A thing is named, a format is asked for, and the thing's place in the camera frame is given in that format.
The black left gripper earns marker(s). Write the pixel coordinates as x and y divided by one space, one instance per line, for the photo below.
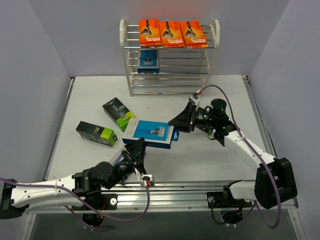
133 160

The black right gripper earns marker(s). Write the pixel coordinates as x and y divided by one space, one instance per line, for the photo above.
191 117

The grey Harry's box blue razor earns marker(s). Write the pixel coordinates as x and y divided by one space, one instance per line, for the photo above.
116 159

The Harry's blade cartridge pack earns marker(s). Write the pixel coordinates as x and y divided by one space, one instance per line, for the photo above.
156 134

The green black Gillette Labs box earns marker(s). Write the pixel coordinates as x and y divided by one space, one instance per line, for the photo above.
118 112

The orange Gillette Fusion5 razor box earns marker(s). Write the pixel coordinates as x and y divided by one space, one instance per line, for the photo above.
193 34

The small orange Gillette razor box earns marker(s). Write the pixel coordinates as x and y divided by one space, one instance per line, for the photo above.
149 33

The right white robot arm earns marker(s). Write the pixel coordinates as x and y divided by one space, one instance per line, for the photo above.
274 178

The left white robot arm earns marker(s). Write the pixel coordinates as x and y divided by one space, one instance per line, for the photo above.
77 190

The white chrome-bar shelf rack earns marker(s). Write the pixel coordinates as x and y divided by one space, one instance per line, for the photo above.
181 70

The black green Gillette Labs carton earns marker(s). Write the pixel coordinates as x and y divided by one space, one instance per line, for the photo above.
97 134

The aluminium rail base frame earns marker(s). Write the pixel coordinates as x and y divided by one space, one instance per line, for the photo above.
183 174

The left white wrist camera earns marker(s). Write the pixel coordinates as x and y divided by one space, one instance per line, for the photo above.
147 180

